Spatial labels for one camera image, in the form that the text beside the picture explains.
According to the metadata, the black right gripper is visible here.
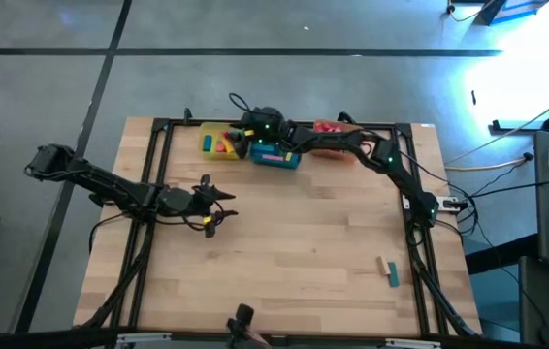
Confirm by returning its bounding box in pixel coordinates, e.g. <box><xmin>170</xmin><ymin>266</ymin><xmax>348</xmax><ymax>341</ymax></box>
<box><xmin>227</xmin><ymin>106</ymin><xmax>289</xmax><ymax>160</ymax></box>

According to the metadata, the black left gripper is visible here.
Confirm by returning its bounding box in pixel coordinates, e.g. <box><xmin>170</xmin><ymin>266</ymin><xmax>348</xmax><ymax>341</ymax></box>
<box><xmin>156</xmin><ymin>174</ymin><xmax>240</xmax><ymax>222</ymax></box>

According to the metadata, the yellow translucent plastic bin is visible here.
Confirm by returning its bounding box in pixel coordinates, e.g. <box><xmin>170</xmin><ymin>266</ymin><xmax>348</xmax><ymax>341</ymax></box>
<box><xmin>198</xmin><ymin>121</ymin><xmax>252</xmax><ymax>162</ymax></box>

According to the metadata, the teal plastic bin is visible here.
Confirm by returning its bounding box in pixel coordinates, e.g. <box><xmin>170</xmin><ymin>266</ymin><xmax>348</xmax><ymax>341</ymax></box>
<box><xmin>247</xmin><ymin>139</ymin><xmax>304</xmax><ymax>172</ymax></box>

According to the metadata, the orange translucent plastic bin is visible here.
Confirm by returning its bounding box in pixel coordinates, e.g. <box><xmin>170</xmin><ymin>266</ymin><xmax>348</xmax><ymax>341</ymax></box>
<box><xmin>309</xmin><ymin>118</ymin><xmax>366</xmax><ymax>162</ymax></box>

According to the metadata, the black hand-held tool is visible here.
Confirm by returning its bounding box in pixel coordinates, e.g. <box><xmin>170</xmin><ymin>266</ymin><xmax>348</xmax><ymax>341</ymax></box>
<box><xmin>225</xmin><ymin>302</ymin><xmax>256</xmax><ymax>349</ymax></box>

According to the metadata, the person's hand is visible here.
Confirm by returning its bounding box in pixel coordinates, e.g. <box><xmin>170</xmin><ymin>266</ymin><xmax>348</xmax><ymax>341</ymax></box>
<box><xmin>245</xmin><ymin>330</ymin><xmax>272</xmax><ymax>349</ymax></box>

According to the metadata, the teal wooden plank block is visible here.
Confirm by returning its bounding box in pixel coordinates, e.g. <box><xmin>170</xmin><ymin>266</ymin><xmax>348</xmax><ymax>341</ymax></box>
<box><xmin>386</xmin><ymin>261</ymin><xmax>401</xmax><ymax>289</ymax></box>

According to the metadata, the white power strip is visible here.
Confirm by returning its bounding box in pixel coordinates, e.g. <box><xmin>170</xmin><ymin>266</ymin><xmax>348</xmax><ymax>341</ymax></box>
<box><xmin>436</xmin><ymin>196</ymin><xmax>466</xmax><ymax>213</ymax></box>

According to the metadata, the black floor stand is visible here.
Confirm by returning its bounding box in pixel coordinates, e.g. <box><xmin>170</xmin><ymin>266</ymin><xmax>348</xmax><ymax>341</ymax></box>
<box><xmin>487</xmin><ymin>94</ymin><xmax>549</xmax><ymax>140</ymax></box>

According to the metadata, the blue edged floor board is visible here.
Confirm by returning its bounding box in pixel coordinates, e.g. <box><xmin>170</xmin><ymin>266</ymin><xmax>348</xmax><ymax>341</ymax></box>
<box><xmin>471</xmin><ymin>0</ymin><xmax>549</xmax><ymax>26</ymax></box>

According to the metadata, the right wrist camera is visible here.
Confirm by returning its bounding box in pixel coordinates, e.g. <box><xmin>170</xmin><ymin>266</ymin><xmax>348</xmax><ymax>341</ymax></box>
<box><xmin>240</xmin><ymin>111</ymin><xmax>262</xmax><ymax>129</ymax></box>

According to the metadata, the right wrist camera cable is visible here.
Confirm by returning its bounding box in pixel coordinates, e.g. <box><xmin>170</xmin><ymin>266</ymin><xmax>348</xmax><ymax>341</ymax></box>
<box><xmin>227</xmin><ymin>91</ymin><xmax>262</xmax><ymax>116</ymax></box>

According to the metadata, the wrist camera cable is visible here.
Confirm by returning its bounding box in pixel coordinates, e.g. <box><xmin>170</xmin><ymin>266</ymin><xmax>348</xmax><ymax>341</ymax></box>
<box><xmin>153</xmin><ymin>207</ymin><xmax>230</xmax><ymax>233</ymax></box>
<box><xmin>227</xmin><ymin>91</ymin><xmax>262</xmax><ymax>116</ymax></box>

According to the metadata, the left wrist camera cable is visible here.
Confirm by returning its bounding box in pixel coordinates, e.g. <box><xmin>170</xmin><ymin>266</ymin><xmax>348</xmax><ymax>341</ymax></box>
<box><xmin>153</xmin><ymin>207</ymin><xmax>230</xmax><ymax>233</ymax></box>

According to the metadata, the white mount bracket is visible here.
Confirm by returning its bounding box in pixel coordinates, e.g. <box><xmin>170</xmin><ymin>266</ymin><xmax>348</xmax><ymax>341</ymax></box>
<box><xmin>383</xmin><ymin>336</ymin><xmax>442</xmax><ymax>349</ymax></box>
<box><xmin>114</xmin><ymin>332</ymin><xmax>173</xmax><ymax>349</ymax></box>

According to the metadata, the black floor cable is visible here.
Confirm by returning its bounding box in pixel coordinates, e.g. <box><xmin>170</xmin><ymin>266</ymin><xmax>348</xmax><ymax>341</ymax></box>
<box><xmin>466</xmin><ymin>177</ymin><xmax>549</xmax><ymax>200</ymax></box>

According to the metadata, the beige floor cable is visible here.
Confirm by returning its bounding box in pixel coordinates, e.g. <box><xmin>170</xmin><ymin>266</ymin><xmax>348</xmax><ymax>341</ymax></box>
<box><xmin>443</xmin><ymin>82</ymin><xmax>549</xmax><ymax>172</ymax></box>

